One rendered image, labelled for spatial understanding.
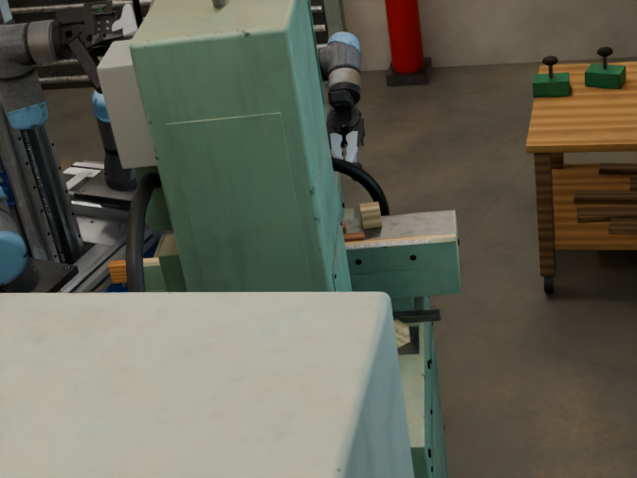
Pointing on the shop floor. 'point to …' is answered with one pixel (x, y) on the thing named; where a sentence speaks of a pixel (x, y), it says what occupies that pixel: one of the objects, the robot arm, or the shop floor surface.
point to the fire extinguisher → (406, 45)
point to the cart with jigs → (586, 104)
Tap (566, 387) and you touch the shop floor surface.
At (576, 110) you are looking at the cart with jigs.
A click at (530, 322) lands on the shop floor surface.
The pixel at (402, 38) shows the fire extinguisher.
